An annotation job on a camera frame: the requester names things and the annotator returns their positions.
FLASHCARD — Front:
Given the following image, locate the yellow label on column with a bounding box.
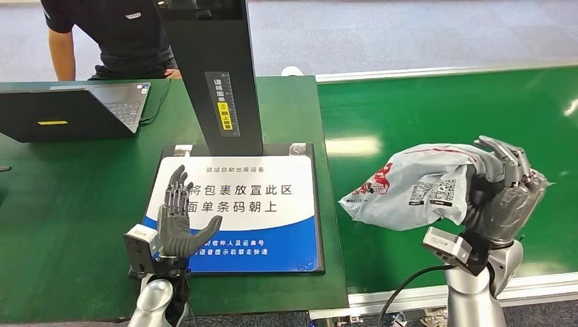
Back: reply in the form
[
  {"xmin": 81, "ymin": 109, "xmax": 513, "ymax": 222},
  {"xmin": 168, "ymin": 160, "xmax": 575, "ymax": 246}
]
[{"xmin": 217, "ymin": 102, "xmax": 234, "ymax": 131}]

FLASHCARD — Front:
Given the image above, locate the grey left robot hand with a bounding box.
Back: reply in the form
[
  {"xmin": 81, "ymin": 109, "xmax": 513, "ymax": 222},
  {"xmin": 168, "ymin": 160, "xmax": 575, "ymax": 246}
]
[{"xmin": 156, "ymin": 164, "xmax": 224, "ymax": 259}]

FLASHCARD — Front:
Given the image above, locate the person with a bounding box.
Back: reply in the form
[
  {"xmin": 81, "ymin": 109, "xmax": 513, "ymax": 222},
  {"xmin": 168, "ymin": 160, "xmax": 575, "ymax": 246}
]
[{"xmin": 40, "ymin": 0, "xmax": 183, "ymax": 82}]

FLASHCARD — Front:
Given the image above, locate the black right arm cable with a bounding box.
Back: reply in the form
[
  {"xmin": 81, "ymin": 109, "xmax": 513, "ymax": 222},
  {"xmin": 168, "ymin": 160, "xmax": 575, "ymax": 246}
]
[{"xmin": 378, "ymin": 265, "xmax": 453, "ymax": 327}]

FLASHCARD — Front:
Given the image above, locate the black laptop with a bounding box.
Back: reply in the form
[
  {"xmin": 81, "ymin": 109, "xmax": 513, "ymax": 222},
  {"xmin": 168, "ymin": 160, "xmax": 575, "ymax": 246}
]
[{"xmin": 0, "ymin": 82, "xmax": 152, "ymax": 144}]

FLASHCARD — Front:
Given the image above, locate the scanner base with white-blue sign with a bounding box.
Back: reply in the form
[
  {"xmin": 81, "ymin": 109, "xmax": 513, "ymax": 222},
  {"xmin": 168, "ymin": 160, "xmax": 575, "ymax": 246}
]
[{"xmin": 142, "ymin": 142, "xmax": 326, "ymax": 275}]

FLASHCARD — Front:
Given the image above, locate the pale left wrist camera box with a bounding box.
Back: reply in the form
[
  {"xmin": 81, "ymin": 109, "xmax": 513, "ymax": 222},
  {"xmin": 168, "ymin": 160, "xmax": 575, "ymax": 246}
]
[{"xmin": 123, "ymin": 224, "xmax": 161, "ymax": 276}]

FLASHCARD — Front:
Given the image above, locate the thin aluminium conveyor rail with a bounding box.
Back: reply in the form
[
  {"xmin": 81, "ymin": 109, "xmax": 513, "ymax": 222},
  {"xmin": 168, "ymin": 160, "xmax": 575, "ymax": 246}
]
[{"xmin": 314, "ymin": 57, "xmax": 578, "ymax": 84}]

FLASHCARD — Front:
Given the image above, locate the black laptop cable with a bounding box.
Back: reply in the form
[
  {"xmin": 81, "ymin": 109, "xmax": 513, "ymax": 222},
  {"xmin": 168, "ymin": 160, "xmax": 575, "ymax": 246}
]
[{"xmin": 137, "ymin": 77, "xmax": 173, "ymax": 125}]

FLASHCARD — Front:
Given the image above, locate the black scanner machine column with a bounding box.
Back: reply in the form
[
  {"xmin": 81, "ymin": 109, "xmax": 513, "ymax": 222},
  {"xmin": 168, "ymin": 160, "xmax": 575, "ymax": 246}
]
[{"xmin": 153, "ymin": 0, "xmax": 265, "ymax": 157}]

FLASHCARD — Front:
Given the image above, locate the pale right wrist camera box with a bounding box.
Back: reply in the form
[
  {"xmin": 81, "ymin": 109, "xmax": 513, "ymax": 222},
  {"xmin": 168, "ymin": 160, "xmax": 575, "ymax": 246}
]
[{"xmin": 422, "ymin": 226, "xmax": 474, "ymax": 268}]

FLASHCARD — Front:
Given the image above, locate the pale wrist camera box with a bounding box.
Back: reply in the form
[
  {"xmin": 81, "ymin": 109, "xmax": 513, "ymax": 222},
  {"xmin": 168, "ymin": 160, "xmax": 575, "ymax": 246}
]
[
  {"xmin": 123, "ymin": 224, "xmax": 161, "ymax": 276},
  {"xmin": 422, "ymin": 226, "xmax": 474, "ymax": 268}
]

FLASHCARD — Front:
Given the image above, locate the grey red-printed plastic mailer package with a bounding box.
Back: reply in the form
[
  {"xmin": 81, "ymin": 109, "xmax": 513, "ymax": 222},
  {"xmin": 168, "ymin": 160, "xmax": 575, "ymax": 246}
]
[{"xmin": 338, "ymin": 143, "xmax": 509, "ymax": 232}]

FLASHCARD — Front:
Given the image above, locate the wide aluminium conveyor rail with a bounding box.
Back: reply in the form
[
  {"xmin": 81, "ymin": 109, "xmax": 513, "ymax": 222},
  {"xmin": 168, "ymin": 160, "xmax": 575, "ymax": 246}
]
[{"xmin": 309, "ymin": 270, "xmax": 578, "ymax": 320}]

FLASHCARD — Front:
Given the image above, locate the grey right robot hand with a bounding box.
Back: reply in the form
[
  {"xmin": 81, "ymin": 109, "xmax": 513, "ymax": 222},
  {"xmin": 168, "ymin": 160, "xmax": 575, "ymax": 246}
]
[{"xmin": 462, "ymin": 135, "xmax": 549, "ymax": 247}]

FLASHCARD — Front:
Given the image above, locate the green conveyor belt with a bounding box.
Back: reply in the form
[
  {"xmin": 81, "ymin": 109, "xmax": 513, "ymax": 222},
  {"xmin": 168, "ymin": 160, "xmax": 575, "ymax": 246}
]
[{"xmin": 316, "ymin": 65, "xmax": 578, "ymax": 294}]

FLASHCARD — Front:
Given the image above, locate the green-topped table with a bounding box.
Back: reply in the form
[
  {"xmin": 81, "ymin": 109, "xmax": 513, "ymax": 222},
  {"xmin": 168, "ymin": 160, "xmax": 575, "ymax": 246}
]
[{"xmin": 0, "ymin": 76, "xmax": 350, "ymax": 325}]

